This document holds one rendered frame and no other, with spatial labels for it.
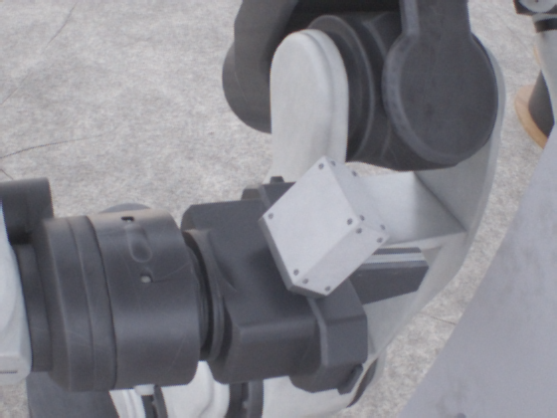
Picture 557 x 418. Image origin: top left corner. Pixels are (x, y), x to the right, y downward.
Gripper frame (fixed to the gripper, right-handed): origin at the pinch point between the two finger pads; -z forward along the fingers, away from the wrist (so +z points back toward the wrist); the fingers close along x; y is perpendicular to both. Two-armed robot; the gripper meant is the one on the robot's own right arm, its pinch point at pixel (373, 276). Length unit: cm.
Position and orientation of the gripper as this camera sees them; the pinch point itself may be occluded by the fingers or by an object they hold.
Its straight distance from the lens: 50.1
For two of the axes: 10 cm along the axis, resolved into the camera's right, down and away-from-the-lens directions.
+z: -9.2, 0.8, -3.8
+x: -3.2, -7.1, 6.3
